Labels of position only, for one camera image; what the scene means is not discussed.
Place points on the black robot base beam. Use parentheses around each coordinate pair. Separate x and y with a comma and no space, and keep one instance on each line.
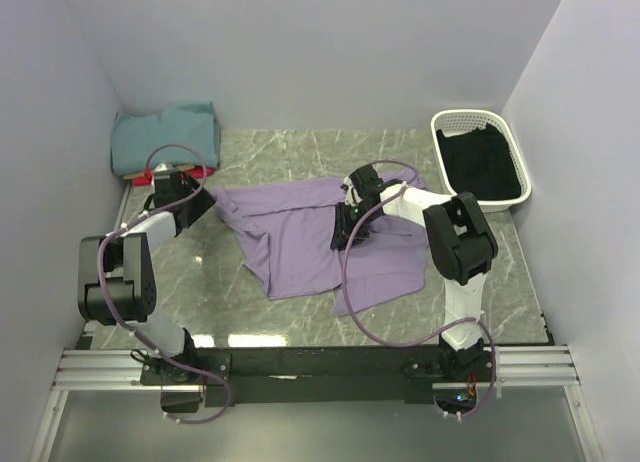
(312,374)

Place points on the folded tan t shirt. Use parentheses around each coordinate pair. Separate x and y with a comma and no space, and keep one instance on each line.
(141,174)

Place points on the white plastic laundry basket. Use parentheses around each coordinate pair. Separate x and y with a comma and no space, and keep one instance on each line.
(459,121)

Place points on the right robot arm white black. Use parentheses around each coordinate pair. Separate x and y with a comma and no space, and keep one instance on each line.
(461,243)

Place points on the folded pink t shirt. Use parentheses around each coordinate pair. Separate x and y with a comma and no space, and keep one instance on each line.
(197,172)

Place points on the aluminium frame rail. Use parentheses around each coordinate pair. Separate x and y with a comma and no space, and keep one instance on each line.
(98,411)

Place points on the black t shirt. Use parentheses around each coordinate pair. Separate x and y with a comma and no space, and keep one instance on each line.
(480,162)

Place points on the purple t shirt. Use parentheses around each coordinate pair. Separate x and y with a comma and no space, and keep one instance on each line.
(285,230)

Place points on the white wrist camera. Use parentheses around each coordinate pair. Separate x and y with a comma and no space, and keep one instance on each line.
(149,174)
(352,197)

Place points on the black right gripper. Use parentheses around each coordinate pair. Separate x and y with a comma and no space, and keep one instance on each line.
(343,228)

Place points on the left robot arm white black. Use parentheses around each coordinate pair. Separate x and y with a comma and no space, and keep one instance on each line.
(116,282)

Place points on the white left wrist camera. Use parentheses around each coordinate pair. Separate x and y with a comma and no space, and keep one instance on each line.
(149,174)

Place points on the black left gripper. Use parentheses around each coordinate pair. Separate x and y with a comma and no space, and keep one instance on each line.
(203,202)

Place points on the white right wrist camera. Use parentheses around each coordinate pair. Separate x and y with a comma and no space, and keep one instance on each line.
(352,197)

